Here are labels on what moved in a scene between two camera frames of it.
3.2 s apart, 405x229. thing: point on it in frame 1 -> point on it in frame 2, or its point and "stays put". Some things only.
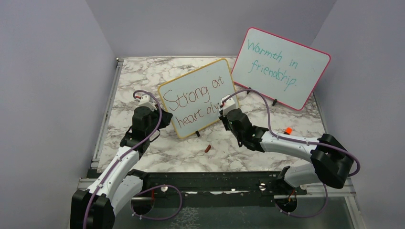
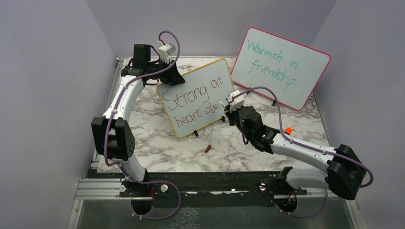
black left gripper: [165, 119] -> [172, 76]
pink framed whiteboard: [282, 69] stays put
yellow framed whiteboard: [194, 99] stays put
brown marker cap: [208, 147] stays put
